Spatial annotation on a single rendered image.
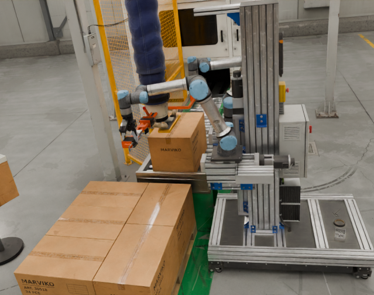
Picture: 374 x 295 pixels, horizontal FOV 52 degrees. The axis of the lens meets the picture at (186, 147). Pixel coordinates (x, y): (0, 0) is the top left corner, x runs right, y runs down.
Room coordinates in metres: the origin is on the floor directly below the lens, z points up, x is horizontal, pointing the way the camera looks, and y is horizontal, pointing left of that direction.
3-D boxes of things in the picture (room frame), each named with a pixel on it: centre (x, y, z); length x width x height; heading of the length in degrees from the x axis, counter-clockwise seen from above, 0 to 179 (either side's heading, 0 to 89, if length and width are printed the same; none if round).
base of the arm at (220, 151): (2.49, -0.29, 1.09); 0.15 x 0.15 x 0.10
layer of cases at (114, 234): (2.48, 0.64, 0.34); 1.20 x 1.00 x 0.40; 164
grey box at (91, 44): (4.01, 0.83, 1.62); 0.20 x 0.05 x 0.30; 164
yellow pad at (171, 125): (2.91, 0.11, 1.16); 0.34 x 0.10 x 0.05; 163
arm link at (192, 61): (3.13, -0.13, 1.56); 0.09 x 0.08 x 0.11; 85
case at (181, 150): (3.36, 0.06, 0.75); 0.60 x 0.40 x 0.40; 163
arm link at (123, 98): (2.38, 0.37, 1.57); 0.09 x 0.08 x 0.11; 88
